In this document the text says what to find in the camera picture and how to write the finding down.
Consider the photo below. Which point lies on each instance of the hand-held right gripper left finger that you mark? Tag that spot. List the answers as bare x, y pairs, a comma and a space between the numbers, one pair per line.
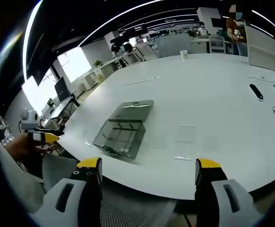
57, 205

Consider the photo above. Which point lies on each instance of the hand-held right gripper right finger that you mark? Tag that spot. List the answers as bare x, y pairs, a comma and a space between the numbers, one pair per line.
232, 208

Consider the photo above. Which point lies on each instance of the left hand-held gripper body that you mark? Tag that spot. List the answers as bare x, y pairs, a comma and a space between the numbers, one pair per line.
28, 118

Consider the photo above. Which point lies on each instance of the transparent grey dual guide fixture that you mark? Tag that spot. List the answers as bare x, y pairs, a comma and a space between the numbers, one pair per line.
124, 128

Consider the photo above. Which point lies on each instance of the clear plastic divider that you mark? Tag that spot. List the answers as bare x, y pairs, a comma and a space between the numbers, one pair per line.
185, 142

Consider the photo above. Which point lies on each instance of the person's left hand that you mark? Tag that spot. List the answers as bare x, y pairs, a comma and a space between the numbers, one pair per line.
25, 149

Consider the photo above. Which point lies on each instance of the black tripod stand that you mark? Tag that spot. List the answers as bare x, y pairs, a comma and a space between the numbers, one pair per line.
72, 100

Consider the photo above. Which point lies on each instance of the black monitor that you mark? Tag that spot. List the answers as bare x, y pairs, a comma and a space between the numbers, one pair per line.
62, 89

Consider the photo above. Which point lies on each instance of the grey mesh chair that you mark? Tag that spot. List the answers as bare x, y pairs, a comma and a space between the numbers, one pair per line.
128, 208

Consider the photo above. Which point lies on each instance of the green potted plant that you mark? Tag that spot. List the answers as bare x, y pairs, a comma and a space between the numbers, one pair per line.
97, 63

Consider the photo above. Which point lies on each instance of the black remote control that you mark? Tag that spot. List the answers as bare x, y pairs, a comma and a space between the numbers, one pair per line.
256, 92

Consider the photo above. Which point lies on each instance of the white cup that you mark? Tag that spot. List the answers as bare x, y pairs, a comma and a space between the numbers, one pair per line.
183, 54

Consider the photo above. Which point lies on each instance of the white partition board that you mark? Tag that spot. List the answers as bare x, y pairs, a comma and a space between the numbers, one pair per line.
263, 47

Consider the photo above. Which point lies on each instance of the white office chair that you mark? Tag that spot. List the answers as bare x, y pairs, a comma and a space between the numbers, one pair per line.
216, 43

